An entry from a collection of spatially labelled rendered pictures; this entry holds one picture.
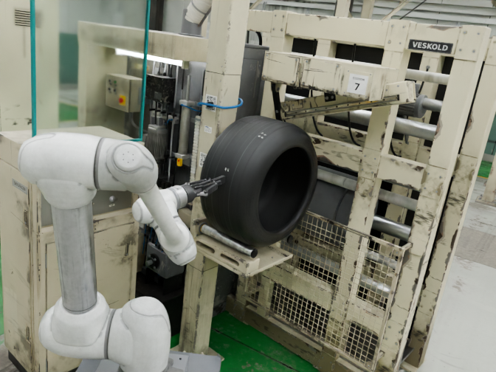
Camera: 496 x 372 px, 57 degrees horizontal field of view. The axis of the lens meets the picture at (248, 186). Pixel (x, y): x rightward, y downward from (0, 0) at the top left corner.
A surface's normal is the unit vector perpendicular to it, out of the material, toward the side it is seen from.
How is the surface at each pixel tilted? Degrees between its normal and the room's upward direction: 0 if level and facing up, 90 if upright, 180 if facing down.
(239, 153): 54
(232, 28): 90
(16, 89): 90
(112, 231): 90
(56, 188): 109
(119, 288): 90
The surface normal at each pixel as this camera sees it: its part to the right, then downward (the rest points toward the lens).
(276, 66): -0.65, 0.15
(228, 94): 0.75, 0.29
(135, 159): 0.19, -0.22
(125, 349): -0.01, 0.23
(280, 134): 0.44, -0.44
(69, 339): -0.04, 0.46
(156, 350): 0.58, 0.26
